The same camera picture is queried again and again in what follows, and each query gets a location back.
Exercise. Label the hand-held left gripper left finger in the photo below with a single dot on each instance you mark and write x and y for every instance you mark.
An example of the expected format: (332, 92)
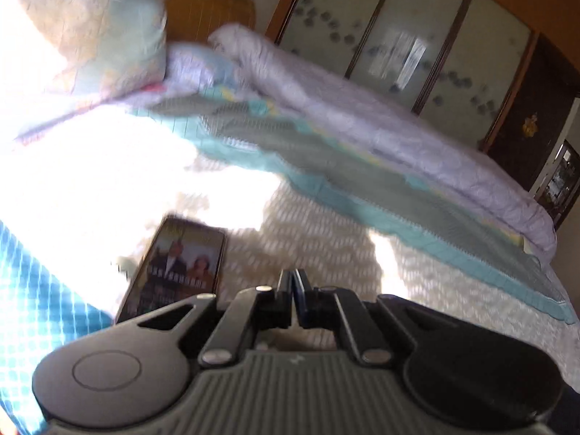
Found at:
(288, 299)

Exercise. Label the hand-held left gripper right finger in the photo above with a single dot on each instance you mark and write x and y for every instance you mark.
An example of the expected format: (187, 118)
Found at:
(302, 299)

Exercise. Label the teal and grey patterned bedsheet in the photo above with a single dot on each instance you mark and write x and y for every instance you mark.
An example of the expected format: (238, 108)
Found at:
(317, 235)

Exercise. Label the book with portrait cover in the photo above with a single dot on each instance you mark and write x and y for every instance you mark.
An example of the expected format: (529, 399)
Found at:
(181, 263)

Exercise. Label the lilac floral duvet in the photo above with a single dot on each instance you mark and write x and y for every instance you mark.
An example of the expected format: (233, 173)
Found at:
(362, 113)

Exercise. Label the light blue pillow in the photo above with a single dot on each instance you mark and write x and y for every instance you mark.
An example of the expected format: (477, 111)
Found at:
(192, 68)

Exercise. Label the gold door ornament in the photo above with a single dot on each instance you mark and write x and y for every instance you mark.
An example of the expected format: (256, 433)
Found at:
(529, 125)

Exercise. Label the wooden wardrobe frosted glass doors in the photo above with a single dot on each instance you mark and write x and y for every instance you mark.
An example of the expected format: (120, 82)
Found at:
(408, 27)

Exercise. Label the dark wooden door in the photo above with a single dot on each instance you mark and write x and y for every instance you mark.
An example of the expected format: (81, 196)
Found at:
(516, 99)

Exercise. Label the wooden headboard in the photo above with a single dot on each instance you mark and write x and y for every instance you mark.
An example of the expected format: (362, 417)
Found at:
(213, 13)

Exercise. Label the pastel patchwork pillow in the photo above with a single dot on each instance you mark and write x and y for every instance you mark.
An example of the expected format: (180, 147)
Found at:
(86, 36)

